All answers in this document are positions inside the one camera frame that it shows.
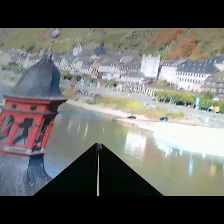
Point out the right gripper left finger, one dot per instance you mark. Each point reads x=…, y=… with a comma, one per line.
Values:
x=78, y=178

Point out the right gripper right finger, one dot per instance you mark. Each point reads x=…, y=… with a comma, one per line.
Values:
x=118, y=178

